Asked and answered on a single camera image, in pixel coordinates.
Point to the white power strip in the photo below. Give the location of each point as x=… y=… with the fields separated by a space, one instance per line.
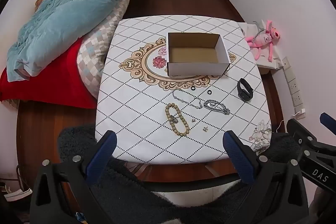
x=295 y=90

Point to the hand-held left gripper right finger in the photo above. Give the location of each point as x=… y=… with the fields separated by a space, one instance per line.
x=236 y=155

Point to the white diamond-patterned tablecloth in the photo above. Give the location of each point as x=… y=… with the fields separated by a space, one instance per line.
x=136 y=113

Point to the light blue quilt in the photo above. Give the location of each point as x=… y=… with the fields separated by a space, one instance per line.
x=68 y=16

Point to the black smart band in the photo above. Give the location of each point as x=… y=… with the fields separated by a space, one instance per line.
x=244 y=91

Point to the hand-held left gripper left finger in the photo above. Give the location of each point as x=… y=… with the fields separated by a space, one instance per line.
x=102 y=153

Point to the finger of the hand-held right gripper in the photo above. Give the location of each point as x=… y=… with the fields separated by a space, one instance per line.
x=299 y=130
x=328 y=121

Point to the white cardboard box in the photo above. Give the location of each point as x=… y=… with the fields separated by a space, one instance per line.
x=194 y=56

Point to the white slipper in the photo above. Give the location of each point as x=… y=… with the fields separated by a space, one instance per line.
x=18 y=193

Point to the pink plush toy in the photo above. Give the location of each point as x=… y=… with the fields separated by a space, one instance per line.
x=265 y=40

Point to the red blanket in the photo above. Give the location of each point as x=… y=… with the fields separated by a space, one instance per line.
x=57 y=82

